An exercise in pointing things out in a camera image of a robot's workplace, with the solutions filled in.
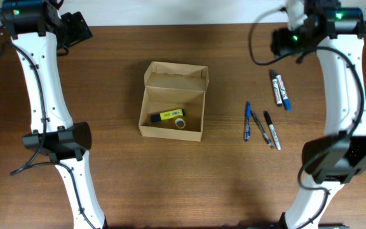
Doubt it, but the yellow tape roll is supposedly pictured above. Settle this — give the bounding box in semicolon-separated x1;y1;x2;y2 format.
168;116;187;130

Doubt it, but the black ballpoint pen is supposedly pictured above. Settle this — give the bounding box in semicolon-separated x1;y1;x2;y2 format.
250;111;275;149

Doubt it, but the black whiteboard marker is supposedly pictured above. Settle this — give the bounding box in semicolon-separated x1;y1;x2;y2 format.
269;69;283;107

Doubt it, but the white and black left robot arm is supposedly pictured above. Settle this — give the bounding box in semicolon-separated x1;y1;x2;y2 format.
0;0;108;228

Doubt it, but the yellow highlighter with dark cap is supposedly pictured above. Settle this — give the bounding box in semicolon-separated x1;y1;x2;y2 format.
149;108;186;123

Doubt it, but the black permanent marker grey barrel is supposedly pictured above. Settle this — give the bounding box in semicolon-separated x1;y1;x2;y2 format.
263;111;281;150

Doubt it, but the blue whiteboard marker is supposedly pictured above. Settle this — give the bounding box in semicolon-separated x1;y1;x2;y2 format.
276;74;292;111

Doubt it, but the brown cardboard box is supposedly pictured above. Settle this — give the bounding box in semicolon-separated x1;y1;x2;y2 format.
139;61;209;142

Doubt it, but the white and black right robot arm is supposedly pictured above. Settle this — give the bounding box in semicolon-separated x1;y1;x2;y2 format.
271;1;366;228

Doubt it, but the blue ballpoint pen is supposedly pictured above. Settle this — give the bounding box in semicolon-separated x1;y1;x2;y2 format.
244;102;251;142

